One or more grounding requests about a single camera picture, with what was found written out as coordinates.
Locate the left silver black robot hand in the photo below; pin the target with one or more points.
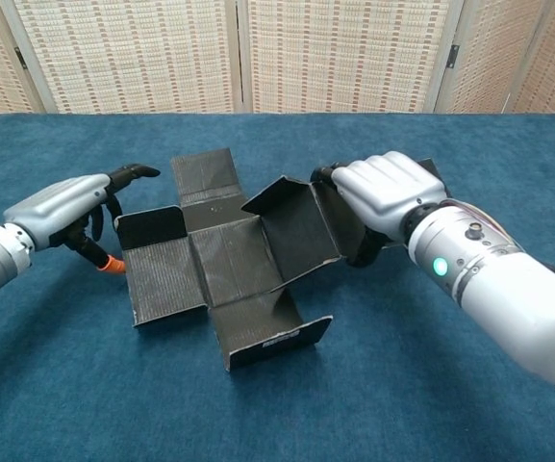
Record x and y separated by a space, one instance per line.
60 207

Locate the black screen hinge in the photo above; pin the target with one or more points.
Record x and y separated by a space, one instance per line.
18 58
453 54

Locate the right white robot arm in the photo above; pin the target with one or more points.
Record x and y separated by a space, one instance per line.
498 289

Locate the black foldable cardboard box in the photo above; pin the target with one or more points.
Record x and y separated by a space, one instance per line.
234 260

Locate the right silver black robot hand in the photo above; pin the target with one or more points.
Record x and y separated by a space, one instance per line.
387 187

